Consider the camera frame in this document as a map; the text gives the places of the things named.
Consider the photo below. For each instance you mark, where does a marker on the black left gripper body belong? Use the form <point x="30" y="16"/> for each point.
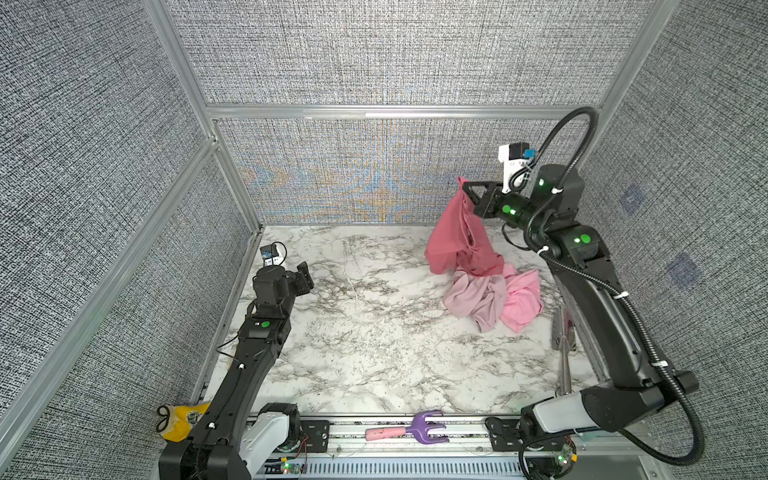
<point x="298" y="284"/>

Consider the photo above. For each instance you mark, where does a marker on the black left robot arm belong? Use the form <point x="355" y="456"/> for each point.
<point x="223" y="445"/>

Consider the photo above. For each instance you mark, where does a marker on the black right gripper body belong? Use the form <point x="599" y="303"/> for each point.
<point x="514" y="210"/>

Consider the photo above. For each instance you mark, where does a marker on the pale mauve pink cloth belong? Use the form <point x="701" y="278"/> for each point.
<point x="479" y="298"/>

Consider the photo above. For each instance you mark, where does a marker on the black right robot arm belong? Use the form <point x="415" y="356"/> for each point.
<point x="639" y="380"/>

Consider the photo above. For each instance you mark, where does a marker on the dark rose cloth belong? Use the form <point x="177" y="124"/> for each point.
<point x="459" y="241"/>

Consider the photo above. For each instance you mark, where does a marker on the bright pink cloth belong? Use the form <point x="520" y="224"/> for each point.
<point x="523" y="302"/>

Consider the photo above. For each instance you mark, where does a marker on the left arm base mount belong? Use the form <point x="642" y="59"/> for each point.
<point x="304" y="435"/>

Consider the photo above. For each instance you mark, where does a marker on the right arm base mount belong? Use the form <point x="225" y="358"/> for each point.
<point x="540" y="455"/>

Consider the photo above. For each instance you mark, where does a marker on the purple pink toy fork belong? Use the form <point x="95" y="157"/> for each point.
<point x="419" y="429"/>

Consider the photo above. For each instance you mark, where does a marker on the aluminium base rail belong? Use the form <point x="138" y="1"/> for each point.
<point x="468" y="454"/>

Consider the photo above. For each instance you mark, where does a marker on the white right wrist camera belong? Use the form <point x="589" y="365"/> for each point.
<point x="517" y="159"/>

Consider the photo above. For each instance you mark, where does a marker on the yellow work glove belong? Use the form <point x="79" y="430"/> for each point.
<point x="176" y="422"/>

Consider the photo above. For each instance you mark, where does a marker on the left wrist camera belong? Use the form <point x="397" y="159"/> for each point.
<point x="273" y="254"/>

